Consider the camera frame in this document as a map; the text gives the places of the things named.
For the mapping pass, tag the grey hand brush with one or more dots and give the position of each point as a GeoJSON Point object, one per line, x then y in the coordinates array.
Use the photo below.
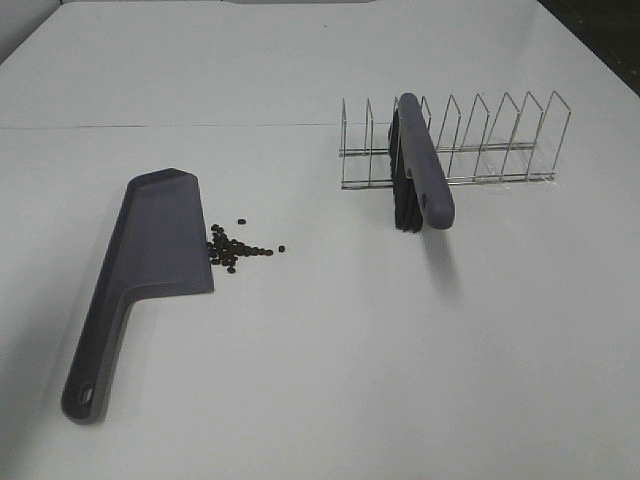
{"type": "Point", "coordinates": [421, 193]}

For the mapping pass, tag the grey plastic dustpan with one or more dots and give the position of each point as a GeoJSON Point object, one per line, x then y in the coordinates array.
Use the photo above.
{"type": "Point", "coordinates": [157, 249]}

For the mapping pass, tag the pile of coffee beans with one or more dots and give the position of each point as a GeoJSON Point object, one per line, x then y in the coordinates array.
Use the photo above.
{"type": "Point", "coordinates": [226, 252]}

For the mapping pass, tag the chrome wire dish rack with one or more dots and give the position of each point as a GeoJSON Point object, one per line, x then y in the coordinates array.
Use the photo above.
{"type": "Point", "coordinates": [515, 140]}

